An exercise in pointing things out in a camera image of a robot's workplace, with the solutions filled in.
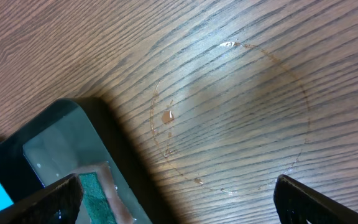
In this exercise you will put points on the black plastic tray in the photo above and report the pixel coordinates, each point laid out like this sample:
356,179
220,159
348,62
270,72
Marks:
70,134

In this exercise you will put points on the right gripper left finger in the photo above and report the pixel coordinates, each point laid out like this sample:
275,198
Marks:
57,203

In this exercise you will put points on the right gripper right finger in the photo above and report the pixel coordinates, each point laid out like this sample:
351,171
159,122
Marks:
297,203

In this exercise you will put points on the green scrubbing sponge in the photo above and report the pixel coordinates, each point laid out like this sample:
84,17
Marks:
100,196

